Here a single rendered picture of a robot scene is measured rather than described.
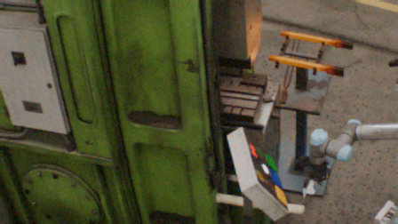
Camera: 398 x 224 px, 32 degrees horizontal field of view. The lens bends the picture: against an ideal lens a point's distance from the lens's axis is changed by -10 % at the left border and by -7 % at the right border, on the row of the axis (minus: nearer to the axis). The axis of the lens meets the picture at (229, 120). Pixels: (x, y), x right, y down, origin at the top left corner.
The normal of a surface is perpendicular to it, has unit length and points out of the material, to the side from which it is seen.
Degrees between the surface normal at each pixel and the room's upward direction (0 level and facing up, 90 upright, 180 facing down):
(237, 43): 90
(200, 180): 90
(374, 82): 0
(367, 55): 0
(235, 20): 90
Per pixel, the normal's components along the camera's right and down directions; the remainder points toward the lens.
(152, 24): -0.25, 0.66
